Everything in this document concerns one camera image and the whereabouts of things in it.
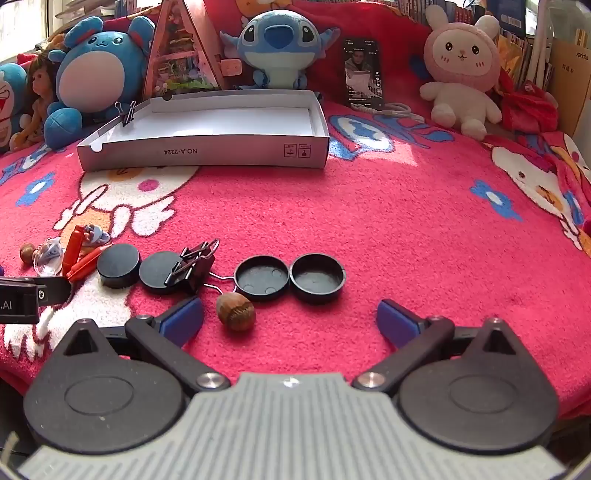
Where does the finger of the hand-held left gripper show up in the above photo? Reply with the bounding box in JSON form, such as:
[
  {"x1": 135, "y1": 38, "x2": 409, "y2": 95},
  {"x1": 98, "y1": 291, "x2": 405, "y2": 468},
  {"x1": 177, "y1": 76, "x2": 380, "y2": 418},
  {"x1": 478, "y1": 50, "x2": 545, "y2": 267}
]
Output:
[{"x1": 38, "y1": 276, "x2": 73, "y2": 308}]

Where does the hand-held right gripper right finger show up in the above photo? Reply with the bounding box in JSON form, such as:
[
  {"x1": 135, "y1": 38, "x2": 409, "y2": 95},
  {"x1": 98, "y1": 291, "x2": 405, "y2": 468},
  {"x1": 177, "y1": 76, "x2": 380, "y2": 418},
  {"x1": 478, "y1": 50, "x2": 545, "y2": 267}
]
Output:
[{"x1": 352, "y1": 299, "x2": 532, "y2": 397}]

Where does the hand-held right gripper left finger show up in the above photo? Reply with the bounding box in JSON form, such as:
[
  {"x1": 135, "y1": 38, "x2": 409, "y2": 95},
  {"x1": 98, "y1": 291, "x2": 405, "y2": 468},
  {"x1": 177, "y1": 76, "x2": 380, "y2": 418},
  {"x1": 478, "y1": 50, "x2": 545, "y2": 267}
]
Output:
[{"x1": 51, "y1": 296, "x2": 232, "y2": 393}]

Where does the clear plastic cup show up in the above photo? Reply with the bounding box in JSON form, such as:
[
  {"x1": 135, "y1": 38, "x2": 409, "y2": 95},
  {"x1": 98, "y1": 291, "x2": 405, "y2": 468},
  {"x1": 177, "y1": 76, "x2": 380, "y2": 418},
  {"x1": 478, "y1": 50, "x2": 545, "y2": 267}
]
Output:
[{"x1": 32, "y1": 237, "x2": 65, "y2": 278}]

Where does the red plastic clip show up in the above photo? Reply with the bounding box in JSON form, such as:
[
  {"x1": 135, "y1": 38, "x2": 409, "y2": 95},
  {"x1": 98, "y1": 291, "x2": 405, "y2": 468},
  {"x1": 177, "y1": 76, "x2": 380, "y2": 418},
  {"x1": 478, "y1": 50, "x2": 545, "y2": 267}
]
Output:
[
  {"x1": 67, "y1": 244, "x2": 112, "y2": 282},
  {"x1": 62, "y1": 225, "x2": 86, "y2": 278}
]

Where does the brown walnut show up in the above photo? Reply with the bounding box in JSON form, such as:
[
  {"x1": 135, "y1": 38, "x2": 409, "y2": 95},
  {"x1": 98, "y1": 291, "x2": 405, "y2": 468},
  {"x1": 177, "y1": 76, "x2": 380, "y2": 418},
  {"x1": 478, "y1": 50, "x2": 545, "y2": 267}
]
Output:
[{"x1": 216, "y1": 293, "x2": 256, "y2": 332}]

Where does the black round lid with bumps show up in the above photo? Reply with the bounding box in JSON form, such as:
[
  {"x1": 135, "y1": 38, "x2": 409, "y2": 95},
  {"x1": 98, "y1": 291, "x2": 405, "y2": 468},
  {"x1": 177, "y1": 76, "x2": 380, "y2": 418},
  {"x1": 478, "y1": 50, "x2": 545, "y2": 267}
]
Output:
[{"x1": 234, "y1": 256, "x2": 290, "y2": 302}]

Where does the white cardboard box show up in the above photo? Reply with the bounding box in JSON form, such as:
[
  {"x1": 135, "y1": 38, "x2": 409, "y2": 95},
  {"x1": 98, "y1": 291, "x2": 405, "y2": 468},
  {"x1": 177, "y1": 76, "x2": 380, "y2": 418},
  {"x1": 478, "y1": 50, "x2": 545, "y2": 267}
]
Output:
[{"x1": 76, "y1": 89, "x2": 330, "y2": 171}]

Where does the small black binder clip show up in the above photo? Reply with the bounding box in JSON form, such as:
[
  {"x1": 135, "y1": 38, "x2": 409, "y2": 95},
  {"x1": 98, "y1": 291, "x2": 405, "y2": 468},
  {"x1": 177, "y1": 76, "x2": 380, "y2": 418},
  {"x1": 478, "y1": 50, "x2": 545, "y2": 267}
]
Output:
[{"x1": 164, "y1": 258, "x2": 192, "y2": 287}]

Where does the beaded hair clip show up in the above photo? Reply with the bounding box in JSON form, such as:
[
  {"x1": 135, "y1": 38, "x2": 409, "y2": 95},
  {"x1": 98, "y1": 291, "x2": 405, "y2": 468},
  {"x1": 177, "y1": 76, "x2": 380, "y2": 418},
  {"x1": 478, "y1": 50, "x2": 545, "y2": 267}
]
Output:
[{"x1": 83, "y1": 224, "x2": 112, "y2": 245}]

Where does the red printed blanket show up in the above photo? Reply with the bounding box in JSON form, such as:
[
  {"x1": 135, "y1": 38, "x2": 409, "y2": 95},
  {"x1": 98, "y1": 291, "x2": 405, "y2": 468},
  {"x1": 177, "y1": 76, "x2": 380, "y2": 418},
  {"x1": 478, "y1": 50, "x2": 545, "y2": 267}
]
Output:
[{"x1": 0, "y1": 0, "x2": 591, "y2": 421}]

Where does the blue robot cat plush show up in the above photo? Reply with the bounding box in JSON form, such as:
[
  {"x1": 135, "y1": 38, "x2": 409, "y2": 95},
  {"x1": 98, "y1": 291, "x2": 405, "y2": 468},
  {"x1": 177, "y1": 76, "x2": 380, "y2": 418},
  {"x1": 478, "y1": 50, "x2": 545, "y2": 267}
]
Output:
[{"x1": 0, "y1": 62, "x2": 29, "y2": 155}]

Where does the brown-haired doll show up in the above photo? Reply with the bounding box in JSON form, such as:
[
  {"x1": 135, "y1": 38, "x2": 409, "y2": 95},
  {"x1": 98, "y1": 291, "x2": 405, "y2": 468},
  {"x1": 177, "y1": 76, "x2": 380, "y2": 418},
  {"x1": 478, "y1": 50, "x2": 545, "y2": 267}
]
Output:
[{"x1": 9, "y1": 51, "x2": 61, "y2": 151}]

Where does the blue round mouse plush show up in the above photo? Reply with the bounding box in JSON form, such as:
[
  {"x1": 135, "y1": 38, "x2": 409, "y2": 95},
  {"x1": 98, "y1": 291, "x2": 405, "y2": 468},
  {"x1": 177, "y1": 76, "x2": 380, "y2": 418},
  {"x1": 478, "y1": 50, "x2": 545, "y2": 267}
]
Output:
[{"x1": 45, "y1": 16, "x2": 156, "y2": 149}]

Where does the black smartphone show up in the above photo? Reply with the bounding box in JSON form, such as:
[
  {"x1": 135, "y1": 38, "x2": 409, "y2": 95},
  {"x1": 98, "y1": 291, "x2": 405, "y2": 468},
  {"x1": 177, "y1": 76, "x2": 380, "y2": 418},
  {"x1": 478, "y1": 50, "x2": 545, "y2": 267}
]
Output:
[{"x1": 342, "y1": 38, "x2": 384, "y2": 109}]

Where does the red cloth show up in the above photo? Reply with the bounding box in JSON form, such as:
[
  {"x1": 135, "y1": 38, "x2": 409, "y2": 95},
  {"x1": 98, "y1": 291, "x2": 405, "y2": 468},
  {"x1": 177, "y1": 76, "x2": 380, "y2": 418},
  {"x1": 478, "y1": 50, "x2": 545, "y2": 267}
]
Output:
[{"x1": 501, "y1": 80, "x2": 559, "y2": 132}]

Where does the pink triangular dollhouse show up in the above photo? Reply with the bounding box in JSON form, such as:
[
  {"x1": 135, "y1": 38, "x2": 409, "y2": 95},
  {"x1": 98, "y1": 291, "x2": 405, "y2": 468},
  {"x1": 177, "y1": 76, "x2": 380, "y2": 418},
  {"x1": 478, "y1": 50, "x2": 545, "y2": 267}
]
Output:
[{"x1": 142, "y1": 0, "x2": 243, "y2": 100}]

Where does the pink bunny plush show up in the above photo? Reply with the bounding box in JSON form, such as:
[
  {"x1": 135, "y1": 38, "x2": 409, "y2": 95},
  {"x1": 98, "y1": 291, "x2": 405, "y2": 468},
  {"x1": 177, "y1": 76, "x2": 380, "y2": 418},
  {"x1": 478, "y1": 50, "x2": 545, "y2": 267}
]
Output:
[{"x1": 419, "y1": 4, "x2": 503, "y2": 141}]

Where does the blue alien plush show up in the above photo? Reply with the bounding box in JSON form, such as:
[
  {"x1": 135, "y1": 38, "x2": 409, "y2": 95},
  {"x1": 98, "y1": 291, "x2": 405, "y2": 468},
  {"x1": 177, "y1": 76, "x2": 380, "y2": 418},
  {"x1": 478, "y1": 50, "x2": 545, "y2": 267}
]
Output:
[{"x1": 219, "y1": 10, "x2": 341, "y2": 90}]

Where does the row of books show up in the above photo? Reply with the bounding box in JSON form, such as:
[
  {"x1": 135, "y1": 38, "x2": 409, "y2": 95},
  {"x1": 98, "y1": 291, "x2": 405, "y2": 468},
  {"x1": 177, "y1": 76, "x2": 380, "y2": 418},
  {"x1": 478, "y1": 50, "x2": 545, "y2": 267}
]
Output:
[{"x1": 397, "y1": 0, "x2": 555, "y2": 93}]

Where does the stack of papers and books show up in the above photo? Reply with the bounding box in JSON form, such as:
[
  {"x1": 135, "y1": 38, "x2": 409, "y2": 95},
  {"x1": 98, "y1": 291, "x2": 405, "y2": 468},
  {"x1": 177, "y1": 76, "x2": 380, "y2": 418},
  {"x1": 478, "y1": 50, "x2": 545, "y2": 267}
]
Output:
[{"x1": 113, "y1": 0, "x2": 162, "y2": 19}]

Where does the brown cardboard box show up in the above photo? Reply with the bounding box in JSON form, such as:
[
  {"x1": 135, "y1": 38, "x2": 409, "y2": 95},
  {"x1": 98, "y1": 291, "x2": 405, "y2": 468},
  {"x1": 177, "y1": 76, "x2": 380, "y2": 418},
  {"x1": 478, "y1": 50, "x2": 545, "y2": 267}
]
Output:
[{"x1": 549, "y1": 37, "x2": 591, "y2": 137}]

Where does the white pipe rack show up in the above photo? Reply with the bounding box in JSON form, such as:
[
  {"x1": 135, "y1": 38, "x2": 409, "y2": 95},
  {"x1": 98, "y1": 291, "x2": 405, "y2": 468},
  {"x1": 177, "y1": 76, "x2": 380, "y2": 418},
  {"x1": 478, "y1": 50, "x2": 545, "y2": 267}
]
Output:
[{"x1": 526, "y1": 0, "x2": 555, "y2": 90}]

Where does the blue paper bag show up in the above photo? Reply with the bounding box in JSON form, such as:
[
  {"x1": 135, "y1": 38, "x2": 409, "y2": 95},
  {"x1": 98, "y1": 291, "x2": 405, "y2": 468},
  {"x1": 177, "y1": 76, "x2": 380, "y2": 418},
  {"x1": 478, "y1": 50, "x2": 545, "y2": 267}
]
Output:
[{"x1": 485, "y1": 0, "x2": 527, "y2": 38}]

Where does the white charging cable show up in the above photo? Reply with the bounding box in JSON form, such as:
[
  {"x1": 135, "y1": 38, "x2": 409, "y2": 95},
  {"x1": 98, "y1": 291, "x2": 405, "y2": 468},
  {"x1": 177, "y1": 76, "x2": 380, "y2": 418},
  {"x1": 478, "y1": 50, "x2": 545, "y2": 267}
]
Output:
[{"x1": 351, "y1": 102, "x2": 426, "y2": 124}]

